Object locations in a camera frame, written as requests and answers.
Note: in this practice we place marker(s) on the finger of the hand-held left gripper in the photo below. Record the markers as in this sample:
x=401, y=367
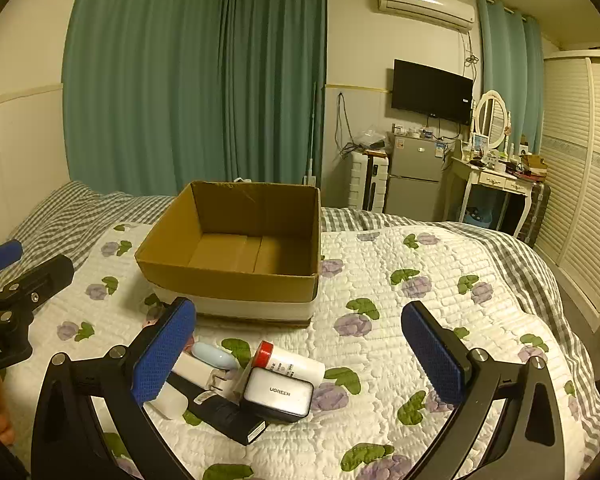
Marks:
x=0, y=256
x=45, y=275

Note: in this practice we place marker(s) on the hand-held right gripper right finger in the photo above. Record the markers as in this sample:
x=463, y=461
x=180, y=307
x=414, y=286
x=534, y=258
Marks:
x=432, y=355

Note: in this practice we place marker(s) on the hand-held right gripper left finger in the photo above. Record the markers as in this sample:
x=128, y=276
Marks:
x=162, y=355

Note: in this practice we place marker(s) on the small white bottle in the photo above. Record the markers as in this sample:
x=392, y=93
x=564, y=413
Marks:
x=167, y=402

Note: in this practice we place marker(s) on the light blue oval device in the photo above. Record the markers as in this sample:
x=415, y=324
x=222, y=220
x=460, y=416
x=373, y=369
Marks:
x=215, y=355

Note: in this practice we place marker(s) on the cardboard box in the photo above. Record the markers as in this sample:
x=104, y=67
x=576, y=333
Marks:
x=230, y=255

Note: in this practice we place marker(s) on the white charger block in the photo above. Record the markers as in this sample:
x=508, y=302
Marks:
x=280, y=395

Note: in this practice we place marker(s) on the white bottle with red cap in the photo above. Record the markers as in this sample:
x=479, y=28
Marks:
x=295, y=365

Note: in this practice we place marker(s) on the white floral quilt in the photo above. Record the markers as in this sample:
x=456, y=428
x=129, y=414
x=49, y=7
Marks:
x=380, y=310

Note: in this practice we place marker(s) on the blue plastic basket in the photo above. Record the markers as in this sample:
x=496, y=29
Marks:
x=477, y=217

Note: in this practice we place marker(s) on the checked suitcase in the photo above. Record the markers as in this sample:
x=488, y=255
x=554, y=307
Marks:
x=536, y=210

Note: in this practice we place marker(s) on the silver small fridge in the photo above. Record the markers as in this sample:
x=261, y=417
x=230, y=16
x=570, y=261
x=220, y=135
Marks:
x=412, y=175

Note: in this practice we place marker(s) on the white ribbed suitcase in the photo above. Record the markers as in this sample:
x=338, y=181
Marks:
x=360, y=185

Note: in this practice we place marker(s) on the white dressing table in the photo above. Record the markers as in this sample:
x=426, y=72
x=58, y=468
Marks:
x=495, y=177

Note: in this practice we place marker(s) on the wide green curtain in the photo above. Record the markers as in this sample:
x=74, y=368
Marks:
x=140, y=85

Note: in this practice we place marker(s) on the brown box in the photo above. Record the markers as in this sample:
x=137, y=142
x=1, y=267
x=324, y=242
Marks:
x=535, y=162

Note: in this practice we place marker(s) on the clear plastic bag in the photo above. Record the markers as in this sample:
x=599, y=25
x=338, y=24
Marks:
x=370, y=137

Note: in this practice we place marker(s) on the white mop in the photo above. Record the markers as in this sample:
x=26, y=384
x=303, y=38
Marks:
x=311, y=160

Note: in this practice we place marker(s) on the white louvred wardrobe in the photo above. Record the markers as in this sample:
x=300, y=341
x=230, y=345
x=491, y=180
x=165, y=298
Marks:
x=580, y=160

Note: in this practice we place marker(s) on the white oval mirror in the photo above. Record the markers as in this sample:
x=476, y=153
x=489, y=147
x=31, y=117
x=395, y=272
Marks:
x=492, y=117

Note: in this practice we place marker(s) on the narrow green curtain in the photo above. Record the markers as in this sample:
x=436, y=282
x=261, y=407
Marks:
x=510, y=60

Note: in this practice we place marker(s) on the white air conditioner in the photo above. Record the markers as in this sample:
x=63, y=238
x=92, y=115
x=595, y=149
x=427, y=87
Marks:
x=425, y=5

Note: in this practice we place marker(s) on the black wall television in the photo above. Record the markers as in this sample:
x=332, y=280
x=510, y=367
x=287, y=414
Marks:
x=430, y=90

